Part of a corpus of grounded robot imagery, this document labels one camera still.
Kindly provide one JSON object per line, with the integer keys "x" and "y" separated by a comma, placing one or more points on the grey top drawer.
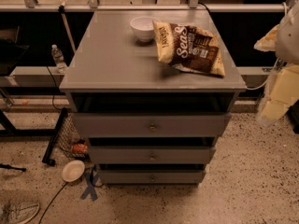
{"x": 112, "y": 125}

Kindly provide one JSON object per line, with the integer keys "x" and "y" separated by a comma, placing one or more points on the grey bottom drawer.
{"x": 152, "y": 177}

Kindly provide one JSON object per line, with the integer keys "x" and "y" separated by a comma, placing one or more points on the orange can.
{"x": 79, "y": 148}

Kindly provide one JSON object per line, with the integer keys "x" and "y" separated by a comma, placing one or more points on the grey drawer cabinet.
{"x": 113, "y": 73}

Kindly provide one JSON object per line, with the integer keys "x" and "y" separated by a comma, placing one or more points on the grey middle drawer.
{"x": 151, "y": 155}

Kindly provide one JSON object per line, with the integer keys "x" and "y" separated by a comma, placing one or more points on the grey sneaker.
{"x": 18, "y": 213}

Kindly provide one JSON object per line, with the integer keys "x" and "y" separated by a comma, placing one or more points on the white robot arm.
{"x": 287, "y": 44}

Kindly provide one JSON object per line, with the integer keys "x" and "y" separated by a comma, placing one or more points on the wire mesh basket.
{"x": 68, "y": 135}

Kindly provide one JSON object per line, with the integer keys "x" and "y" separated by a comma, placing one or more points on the small cream plate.
{"x": 73, "y": 171}

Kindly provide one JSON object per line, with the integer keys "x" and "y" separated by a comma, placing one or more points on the black metal bar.
{"x": 47, "y": 159}

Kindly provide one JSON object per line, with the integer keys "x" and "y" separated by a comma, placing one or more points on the brown yellow chip bag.
{"x": 188, "y": 48}

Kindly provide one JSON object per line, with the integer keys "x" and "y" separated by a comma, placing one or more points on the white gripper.
{"x": 289, "y": 39}

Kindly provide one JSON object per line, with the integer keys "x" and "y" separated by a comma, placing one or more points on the white ceramic bowl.
{"x": 142, "y": 28}

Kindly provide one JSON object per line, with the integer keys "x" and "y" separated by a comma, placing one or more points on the grey drawer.
{"x": 152, "y": 177}
{"x": 112, "y": 125}
{"x": 151, "y": 155}

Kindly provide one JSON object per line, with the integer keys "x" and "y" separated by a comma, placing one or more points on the clear plastic water bottle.
{"x": 58, "y": 58}

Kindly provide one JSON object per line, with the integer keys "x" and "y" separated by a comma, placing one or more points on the black rod on floor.
{"x": 6, "y": 166}

